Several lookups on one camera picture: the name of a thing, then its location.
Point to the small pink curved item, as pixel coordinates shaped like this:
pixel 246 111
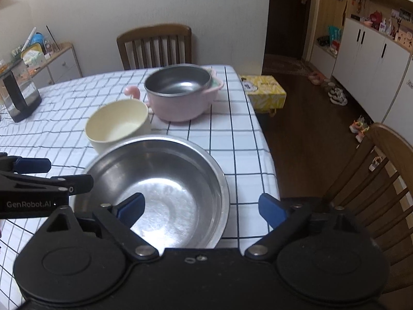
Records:
pixel 133 92

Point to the pair of colourful children's shoes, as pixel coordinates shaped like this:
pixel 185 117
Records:
pixel 358 129

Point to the white wall cabinet unit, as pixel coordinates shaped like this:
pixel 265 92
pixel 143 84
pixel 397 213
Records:
pixel 361 55

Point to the thin dark stick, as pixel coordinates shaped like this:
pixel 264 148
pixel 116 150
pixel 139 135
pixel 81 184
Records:
pixel 51 37

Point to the cream bowl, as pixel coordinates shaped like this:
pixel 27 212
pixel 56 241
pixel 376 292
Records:
pixel 113 119

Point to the pair of pink slippers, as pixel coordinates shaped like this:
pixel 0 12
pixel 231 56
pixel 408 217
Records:
pixel 316 78

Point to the white tube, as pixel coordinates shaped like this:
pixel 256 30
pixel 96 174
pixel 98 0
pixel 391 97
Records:
pixel 29 37

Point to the blue plastic container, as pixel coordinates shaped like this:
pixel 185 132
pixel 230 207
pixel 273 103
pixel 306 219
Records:
pixel 37 38

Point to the large stainless steel bowl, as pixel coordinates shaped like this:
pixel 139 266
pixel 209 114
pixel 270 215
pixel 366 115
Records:
pixel 167 184

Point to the yellow cardboard box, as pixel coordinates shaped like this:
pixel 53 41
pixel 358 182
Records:
pixel 264 95

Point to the red figurine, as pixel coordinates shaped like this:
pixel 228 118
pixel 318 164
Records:
pixel 376 19

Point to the wooden side cabinet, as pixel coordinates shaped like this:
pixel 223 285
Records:
pixel 61 67

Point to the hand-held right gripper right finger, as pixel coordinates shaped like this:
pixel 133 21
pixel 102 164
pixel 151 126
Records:
pixel 272 210

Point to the white checked tablecloth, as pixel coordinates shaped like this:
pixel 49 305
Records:
pixel 238 155

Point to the teal packet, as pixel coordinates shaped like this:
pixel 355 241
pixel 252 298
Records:
pixel 335 33

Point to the pair of black white sneakers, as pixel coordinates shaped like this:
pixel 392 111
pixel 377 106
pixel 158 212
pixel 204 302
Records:
pixel 338 97

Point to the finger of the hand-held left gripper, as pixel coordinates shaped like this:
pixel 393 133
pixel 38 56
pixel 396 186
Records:
pixel 74 181
pixel 32 165

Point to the wooden chair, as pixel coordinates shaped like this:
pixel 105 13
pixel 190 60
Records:
pixel 387 142
pixel 151 30

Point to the dark door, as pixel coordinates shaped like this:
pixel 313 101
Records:
pixel 287 22

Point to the dark patterned door mat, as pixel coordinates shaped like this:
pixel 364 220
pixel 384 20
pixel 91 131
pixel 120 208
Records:
pixel 287 64

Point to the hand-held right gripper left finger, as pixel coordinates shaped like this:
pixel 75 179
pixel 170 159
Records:
pixel 130 208

